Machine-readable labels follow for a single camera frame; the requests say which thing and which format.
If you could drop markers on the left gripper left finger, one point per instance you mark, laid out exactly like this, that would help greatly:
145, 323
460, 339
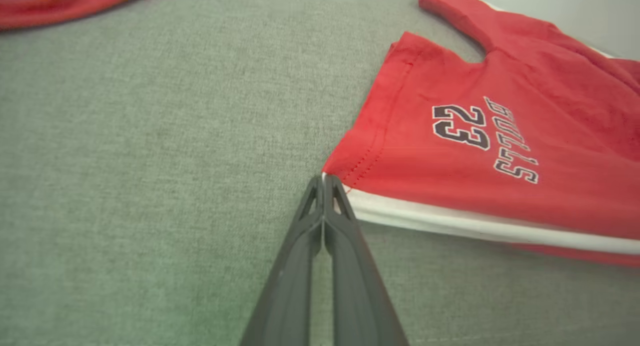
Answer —
287, 286

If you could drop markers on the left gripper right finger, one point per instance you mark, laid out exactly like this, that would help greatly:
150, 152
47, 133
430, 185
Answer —
362, 286

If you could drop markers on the red Bulls 23 shorts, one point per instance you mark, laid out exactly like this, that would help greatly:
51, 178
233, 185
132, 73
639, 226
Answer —
500, 186

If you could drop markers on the red white-sleeved T-shirt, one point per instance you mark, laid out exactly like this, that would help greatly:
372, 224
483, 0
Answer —
60, 3

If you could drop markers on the grey fabric sofa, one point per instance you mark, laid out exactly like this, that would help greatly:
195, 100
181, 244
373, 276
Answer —
150, 186

